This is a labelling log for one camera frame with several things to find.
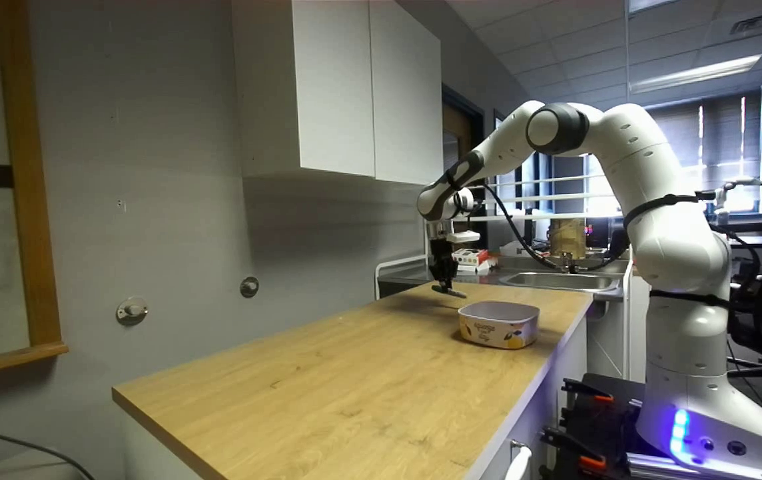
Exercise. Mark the round metal wall hook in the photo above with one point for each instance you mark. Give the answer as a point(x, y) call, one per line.
point(248, 289)
point(131, 309)

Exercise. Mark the black wall switch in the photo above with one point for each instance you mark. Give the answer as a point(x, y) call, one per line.
point(3, 175)

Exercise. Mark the wooden frame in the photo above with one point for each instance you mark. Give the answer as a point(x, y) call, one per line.
point(30, 177)

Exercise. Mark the white patterned bowl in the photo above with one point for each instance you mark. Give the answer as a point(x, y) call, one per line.
point(500, 327)

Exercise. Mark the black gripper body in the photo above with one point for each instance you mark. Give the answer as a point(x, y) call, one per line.
point(444, 256)

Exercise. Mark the brown paper bag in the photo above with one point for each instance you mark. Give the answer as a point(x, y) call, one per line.
point(569, 241)

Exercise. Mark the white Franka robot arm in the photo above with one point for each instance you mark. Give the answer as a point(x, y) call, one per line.
point(684, 248)

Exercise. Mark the white wall cabinet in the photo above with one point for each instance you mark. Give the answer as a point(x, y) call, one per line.
point(336, 89)

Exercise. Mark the ceiling light panel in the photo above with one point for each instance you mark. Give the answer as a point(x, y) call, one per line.
point(696, 73)

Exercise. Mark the black orange clamp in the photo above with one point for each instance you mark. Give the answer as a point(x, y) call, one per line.
point(590, 392)
point(577, 449)

